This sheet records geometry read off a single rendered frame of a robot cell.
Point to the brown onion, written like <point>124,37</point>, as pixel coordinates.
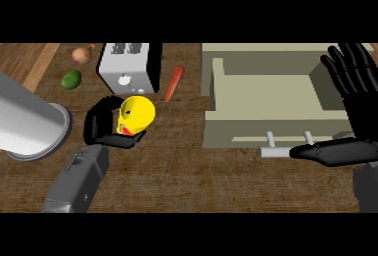
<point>81,55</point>

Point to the white toaster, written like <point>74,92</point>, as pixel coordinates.
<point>129,68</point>

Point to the grey metal pot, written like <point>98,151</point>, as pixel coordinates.
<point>27,123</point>

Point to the beige open drawer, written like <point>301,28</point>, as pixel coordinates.
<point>267,96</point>

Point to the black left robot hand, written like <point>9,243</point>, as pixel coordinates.
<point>98,128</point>

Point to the orange carrot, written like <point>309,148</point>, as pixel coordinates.
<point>173,83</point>

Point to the green avocado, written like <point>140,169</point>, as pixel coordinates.
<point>71,79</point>

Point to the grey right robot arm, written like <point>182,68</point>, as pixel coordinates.
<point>366,188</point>

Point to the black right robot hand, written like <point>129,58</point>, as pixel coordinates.
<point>355,100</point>

